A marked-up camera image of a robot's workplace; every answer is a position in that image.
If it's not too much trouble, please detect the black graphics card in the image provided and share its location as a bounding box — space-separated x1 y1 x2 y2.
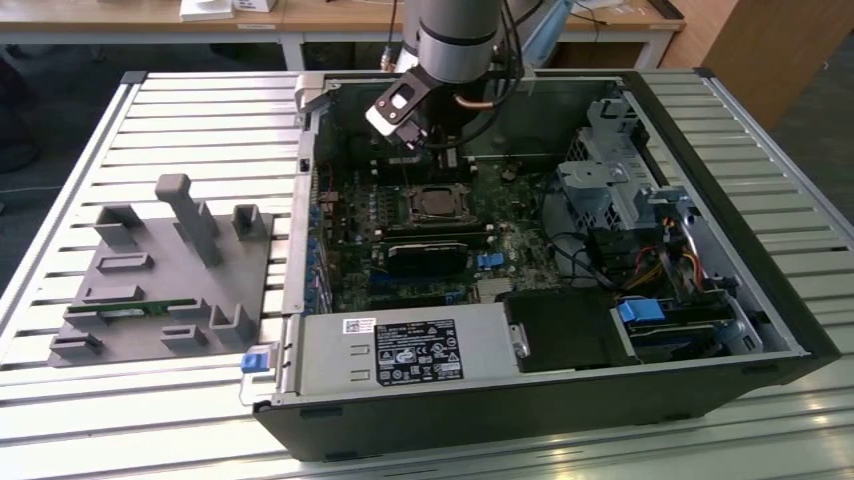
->
382 239 472 279

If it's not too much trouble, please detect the green motherboard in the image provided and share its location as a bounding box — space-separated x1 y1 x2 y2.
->
309 157 568 314

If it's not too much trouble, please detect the silver power supply unit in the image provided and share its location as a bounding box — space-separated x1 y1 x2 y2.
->
292 302 529 397

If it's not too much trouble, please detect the black RAM slot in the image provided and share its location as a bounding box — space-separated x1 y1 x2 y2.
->
382 233 490 247
381 224 486 236

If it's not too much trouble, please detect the grey metal drive cage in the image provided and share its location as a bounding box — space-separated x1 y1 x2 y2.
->
555 97 695 236

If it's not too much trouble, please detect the black PC case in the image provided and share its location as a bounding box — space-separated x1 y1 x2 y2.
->
249 67 843 464

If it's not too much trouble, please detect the blue disk carrier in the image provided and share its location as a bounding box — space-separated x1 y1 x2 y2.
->
616 297 667 327

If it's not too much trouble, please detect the metal socket cover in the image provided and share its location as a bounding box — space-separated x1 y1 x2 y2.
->
406 184 472 221

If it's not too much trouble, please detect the silver chipset heatsink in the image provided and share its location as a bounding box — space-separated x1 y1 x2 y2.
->
474 278 513 302

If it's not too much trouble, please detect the black plastic shroud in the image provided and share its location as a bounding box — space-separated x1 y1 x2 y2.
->
496 289 640 375

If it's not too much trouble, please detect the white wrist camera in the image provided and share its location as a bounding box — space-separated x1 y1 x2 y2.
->
364 82 429 137

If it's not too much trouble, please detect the grey parts rack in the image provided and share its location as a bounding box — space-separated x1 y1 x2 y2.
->
49 173 278 369

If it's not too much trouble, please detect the green RAM stick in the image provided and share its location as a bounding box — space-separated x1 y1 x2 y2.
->
65 298 201 319

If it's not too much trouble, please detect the pale blue teach pendant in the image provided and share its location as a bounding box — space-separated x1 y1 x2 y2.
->
524 0 576 69

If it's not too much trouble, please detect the wooden cabinet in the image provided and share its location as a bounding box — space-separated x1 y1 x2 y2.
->
659 0 854 132

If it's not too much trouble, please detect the wooden desk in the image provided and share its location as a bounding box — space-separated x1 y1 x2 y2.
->
0 0 688 71

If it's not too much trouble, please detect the coloured wire bundle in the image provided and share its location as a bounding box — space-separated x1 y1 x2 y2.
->
625 243 707 297

